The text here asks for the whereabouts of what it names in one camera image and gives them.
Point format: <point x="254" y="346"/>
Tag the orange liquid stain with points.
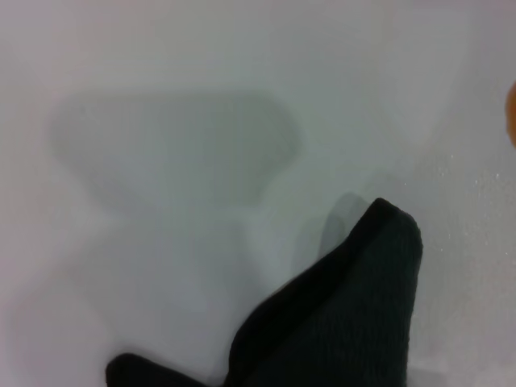
<point x="512" y="117"/>

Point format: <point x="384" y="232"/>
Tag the dark blue rag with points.
<point x="330" y="314"/>

